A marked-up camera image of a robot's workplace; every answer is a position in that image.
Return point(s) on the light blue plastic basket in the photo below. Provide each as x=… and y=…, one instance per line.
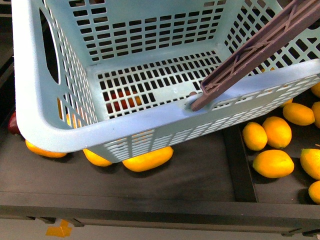
x=118, y=77

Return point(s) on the brown basket handle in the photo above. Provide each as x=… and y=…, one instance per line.
x=282, y=28

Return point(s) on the yellow mango under basket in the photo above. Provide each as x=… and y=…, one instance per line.
x=150, y=160

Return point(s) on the yellow lemon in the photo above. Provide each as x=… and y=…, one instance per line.
x=298, y=114
x=254, y=136
x=279, y=133
x=314, y=192
x=310, y=162
x=273, y=164

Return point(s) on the black display tray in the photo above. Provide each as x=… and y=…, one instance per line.
x=208, y=184

